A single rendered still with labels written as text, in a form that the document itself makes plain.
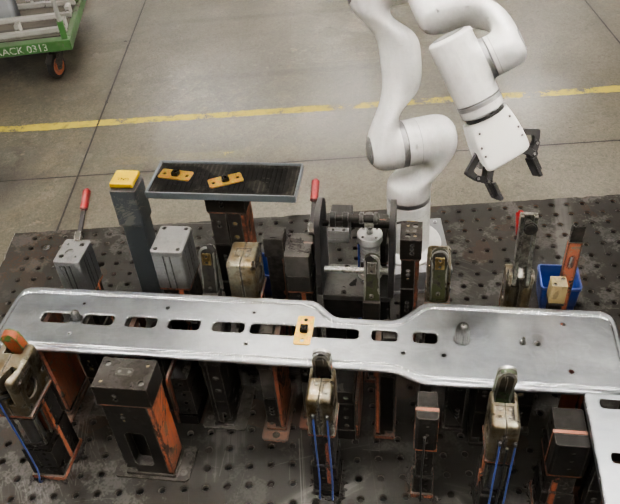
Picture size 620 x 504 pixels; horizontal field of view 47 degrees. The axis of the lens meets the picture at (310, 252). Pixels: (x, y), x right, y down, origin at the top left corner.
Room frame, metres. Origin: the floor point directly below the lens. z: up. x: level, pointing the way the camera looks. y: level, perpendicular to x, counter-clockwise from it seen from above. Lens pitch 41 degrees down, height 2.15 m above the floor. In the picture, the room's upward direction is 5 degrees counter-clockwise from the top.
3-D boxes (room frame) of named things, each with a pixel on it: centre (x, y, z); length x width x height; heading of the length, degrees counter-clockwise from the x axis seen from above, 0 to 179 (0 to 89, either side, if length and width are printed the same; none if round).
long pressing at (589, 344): (1.06, 0.05, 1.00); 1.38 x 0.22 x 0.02; 79
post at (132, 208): (1.48, 0.45, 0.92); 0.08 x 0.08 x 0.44; 79
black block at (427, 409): (0.85, -0.21, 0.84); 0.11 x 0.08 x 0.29; 169
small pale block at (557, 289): (1.09, -0.53, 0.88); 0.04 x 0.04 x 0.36; 79
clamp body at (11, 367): (0.99, 0.64, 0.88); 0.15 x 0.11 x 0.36; 169
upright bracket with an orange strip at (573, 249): (1.11, -0.56, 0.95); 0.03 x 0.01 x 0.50; 79
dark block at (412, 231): (1.23, -0.23, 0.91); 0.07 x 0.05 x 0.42; 169
